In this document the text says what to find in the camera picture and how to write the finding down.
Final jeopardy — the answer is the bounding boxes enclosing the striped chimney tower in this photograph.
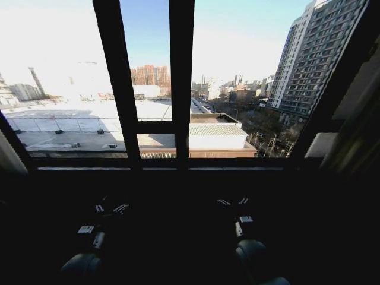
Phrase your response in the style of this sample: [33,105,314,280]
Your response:
[28,66,46,99]

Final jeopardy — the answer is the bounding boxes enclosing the tall grey apartment tower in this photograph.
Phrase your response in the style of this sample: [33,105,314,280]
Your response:
[265,0,366,123]

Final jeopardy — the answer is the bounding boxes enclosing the white corrugated roof building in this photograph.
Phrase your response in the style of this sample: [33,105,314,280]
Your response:
[188,112,258,159]

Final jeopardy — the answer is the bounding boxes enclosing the large white flat roof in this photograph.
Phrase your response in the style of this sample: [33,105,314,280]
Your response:
[0,99,176,152]

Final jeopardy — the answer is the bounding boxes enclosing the red brick apartment blocks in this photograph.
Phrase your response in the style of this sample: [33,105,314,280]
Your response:
[129,64,172,88]

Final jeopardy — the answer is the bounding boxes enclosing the pale curtain panel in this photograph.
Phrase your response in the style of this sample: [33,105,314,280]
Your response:
[0,129,30,176]

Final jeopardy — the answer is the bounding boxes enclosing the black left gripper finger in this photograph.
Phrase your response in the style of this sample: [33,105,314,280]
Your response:
[94,194,109,214]
[111,202,131,216]

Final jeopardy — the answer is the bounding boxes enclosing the black window frame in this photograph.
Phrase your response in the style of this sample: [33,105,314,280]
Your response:
[0,0,380,172]

